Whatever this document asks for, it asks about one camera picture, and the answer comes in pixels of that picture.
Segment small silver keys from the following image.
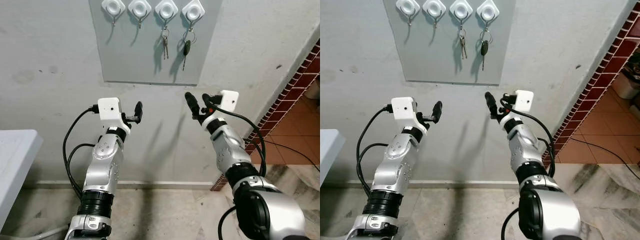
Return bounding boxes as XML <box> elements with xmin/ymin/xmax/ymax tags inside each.
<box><xmin>457</xmin><ymin>27</ymin><xmax>468</xmax><ymax>61</ymax></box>
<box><xmin>160</xmin><ymin>27</ymin><xmax>171</xmax><ymax>61</ymax></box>

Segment white plastic table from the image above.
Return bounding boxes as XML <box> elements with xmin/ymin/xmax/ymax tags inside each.
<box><xmin>320</xmin><ymin>129</ymin><xmax>347</xmax><ymax>187</ymax></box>
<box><xmin>0</xmin><ymin>129</ymin><xmax>68</xmax><ymax>240</ymax></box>

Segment grey plastic bucket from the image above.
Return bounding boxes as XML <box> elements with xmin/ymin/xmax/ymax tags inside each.
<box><xmin>304</xmin><ymin>75</ymin><xmax>321</xmax><ymax>101</ymax></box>
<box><xmin>611</xmin><ymin>70</ymin><xmax>640</xmax><ymax>100</ymax></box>

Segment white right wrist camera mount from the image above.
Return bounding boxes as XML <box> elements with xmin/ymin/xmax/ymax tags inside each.
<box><xmin>218</xmin><ymin>90</ymin><xmax>240</xmax><ymax>113</ymax></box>
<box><xmin>514</xmin><ymin>89</ymin><xmax>535</xmax><ymax>113</ymax></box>

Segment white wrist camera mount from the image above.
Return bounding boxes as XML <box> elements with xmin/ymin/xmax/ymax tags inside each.
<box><xmin>218</xmin><ymin>90</ymin><xmax>240</xmax><ymax>113</ymax></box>
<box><xmin>514</xmin><ymin>89</ymin><xmax>535</xmax><ymax>113</ymax></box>
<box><xmin>391</xmin><ymin>97</ymin><xmax>430</xmax><ymax>135</ymax></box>
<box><xmin>97</xmin><ymin>97</ymin><xmax>132</xmax><ymax>135</ymax></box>

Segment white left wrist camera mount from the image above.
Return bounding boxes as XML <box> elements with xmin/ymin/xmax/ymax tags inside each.
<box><xmin>391</xmin><ymin>97</ymin><xmax>430</xmax><ymax>135</ymax></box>
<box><xmin>97</xmin><ymin>97</ymin><xmax>132</xmax><ymax>135</ymax></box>

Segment grey wall board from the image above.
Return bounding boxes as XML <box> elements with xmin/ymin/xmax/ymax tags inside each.
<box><xmin>382</xmin><ymin>0</ymin><xmax>517</xmax><ymax>86</ymax></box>
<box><xmin>89</xmin><ymin>0</ymin><xmax>224</xmax><ymax>87</ymax></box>

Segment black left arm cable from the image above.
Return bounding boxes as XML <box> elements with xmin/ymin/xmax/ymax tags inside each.
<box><xmin>66</xmin><ymin>143</ymin><xmax>97</xmax><ymax>196</ymax></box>
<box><xmin>62</xmin><ymin>105</ymin><xmax>101</xmax><ymax>199</ymax></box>
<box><xmin>356</xmin><ymin>105</ymin><xmax>396</xmax><ymax>199</ymax></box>
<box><xmin>360</xmin><ymin>143</ymin><xmax>391</xmax><ymax>196</ymax></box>

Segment black floor cable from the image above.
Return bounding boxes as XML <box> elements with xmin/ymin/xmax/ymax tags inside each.
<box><xmin>264</xmin><ymin>139</ymin><xmax>321</xmax><ymax>169</ymax></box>
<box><xmin>570</xmin><ymin>137</ymin><xmax>640</xmax><ymax>181</ymax></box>

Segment white wall hook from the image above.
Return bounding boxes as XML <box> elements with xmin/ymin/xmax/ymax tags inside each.
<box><xmin>181</xmin><ymin>0</ymin><xmax>206</xmax><ymax>29</ymax></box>
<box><xmin>395</xmin><ymin>0</ymin><xmax>421</xmax><ymax>27</ymax></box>
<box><xmin>422</xmin><ymin>0</ymin><xmax>447</xmax><ymax>29</ymax></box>
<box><xmin>128</xmin><ymin>0</ymin><xmax>152</xmax><ymax>29</ymax></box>
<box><xmin>101</xmin><ymin>0</ymin><xmax>126</xmax><ymax>27</ymax></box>
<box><xmin>476</xmin><ymin>0</ymin><xmax>501</xmax><ymax>29</ymax></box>
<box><xmin>449</xmin><ymin>0</ymin><xmax>474</xmax><ymax>29</ymax></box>
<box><xmin>155</xmin><ymin>0</ymin><xmax>179</xmax><ymax>29</ymax></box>

